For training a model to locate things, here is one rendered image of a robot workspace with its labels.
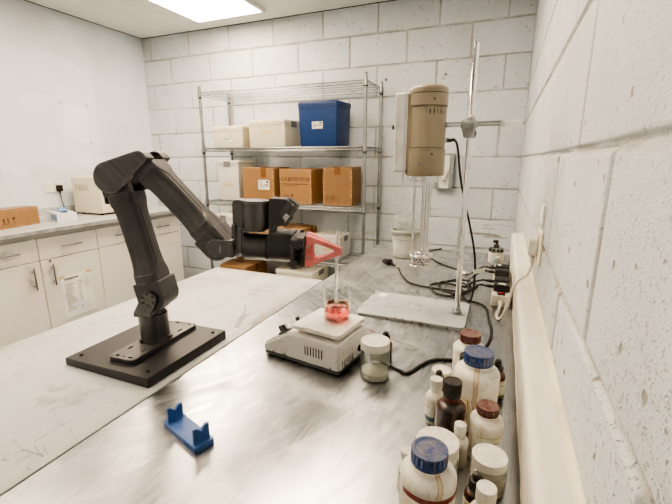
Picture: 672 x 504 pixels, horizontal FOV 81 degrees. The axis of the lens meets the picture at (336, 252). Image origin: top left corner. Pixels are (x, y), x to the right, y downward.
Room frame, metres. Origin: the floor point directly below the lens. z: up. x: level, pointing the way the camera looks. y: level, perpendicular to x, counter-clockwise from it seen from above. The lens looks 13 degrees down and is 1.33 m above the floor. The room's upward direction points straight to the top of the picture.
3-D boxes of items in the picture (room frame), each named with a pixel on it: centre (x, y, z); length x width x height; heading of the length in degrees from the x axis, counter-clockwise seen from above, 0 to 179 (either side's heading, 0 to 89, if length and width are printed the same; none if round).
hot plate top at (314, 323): (0.82, 0.01, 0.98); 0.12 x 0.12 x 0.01; 59
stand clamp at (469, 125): (1.09, -0.35, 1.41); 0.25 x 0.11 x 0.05; 67
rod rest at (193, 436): (0.56, 0.24, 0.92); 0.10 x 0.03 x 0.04; 50
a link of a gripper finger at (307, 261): (0.82, 0.03, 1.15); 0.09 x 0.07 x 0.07; 86
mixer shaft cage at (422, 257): (1.10, -0.24, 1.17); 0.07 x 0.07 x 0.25
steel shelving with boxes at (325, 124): (3.28, 0.38, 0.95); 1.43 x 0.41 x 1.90; 67
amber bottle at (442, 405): (0.54, -0.18, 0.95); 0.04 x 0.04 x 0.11
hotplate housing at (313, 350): (0.83, 0.04, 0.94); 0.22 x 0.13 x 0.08; 59
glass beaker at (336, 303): (0.82, -0.01, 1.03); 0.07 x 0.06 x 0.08; 64
